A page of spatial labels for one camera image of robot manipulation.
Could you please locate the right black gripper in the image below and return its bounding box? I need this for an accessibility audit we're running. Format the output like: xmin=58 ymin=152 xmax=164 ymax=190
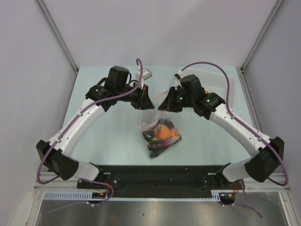
xmin=158 ymin=87 xmax=194 ymax=113

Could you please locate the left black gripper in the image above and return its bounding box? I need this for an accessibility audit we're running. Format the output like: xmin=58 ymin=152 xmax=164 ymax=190
xmin=117 ymin=81 xmax=154 ymax=110

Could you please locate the toy peach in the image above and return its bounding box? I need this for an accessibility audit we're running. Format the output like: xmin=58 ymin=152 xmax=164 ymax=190
xmin=154 ymin=124 xmax=170 ymax=140

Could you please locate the clear zip top bag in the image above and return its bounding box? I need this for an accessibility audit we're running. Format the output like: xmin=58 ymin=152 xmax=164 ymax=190
xmin=138 ymin=90 xmax=183 ymax=160

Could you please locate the dark toy grape bunch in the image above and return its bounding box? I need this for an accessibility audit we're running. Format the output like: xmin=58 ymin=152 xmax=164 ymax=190
xmin=142 ymin=119 xmax=175 ymax=143

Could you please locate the grey toy fish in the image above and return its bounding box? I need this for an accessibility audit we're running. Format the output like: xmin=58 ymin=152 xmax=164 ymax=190
xmin=148 ymin=146 xmax=167 ymax=159

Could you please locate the orange toy tangerine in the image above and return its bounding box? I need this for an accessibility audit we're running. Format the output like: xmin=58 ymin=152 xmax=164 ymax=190
xmin=169 ymin=129 xmax=180 ymax=138

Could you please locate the purple toy eggplant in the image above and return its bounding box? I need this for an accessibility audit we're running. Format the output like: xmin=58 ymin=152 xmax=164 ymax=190
xmin=152 ymin=136 xmax=182 ymax=149

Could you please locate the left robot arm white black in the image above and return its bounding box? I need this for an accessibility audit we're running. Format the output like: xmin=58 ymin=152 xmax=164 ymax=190
xmin=36 ymin=66 xmax=154 ymax=188

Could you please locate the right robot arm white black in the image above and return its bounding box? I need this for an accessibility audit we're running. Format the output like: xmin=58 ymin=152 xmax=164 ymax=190
xmin=158 ymin=74 xmax=284 ymax=189

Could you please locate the white plastic basket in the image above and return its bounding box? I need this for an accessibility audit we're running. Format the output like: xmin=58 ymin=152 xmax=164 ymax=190
xmin=183 ymin=68 xmax=237 ymax=108

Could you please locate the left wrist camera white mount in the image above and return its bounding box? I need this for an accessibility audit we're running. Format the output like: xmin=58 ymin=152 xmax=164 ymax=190
xmin=135 ymin=68 xmax=152 ymax=89

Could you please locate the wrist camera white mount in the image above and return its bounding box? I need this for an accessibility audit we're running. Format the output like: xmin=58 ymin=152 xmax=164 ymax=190
xmin=174 ymin=70 xmax=184 ymax=81
xmin=135 ymin=68 xmax=152 ymax=89

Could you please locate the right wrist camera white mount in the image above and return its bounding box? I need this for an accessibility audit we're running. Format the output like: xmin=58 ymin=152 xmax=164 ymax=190
xmin=174 ymin=70 xmax=184 ymax=81

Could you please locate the right aluminium side rail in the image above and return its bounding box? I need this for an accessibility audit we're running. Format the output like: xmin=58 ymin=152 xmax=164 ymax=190
xmin=236 ymin=67 xmax=263 ymax=132

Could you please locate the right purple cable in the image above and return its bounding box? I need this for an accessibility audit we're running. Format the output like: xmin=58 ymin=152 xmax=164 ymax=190
xmin=182 ymin=62 xmax=290 ymax=218

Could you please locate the purple cable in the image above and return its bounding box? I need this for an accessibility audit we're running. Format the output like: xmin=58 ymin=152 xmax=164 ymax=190
xmin=182 ymin=62 xmax=290 ymax=218
xmin=37 ymin=58 xmax=145 ymax=214

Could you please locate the right aluminium corner post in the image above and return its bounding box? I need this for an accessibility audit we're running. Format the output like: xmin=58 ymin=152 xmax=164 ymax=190
xmin=241 ymin=0 xmax=284 ymax=71

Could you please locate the aluminium corner post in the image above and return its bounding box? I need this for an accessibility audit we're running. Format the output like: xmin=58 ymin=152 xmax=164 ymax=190
xmin=35 ymin=0 xmax=79 ymax=73
xmin=241 ymin=0 xmax=284 ymax=71

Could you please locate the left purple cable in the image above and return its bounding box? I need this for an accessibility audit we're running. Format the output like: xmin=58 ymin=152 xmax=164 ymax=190
xmin=37 ymin=58 xmax=145 ymax=214

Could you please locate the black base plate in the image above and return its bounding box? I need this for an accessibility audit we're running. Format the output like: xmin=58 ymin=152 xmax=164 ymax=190
xmin=76 ymin=164 xmax=276 ymax=198

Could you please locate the white slotted cable duct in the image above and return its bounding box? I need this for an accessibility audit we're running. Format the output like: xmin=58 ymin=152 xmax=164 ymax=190
xmin=43 ymin=191 xmax=236 ymax=202

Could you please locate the aluminium front rail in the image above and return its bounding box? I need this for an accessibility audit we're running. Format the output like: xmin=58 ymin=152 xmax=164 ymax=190
xmin=34 ymin=172 xmax=289 ymax=205

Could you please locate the left aluminium corner post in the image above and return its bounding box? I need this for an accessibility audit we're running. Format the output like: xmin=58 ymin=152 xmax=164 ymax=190
xmin=35 ymin=0 xmax=79 ymax=73

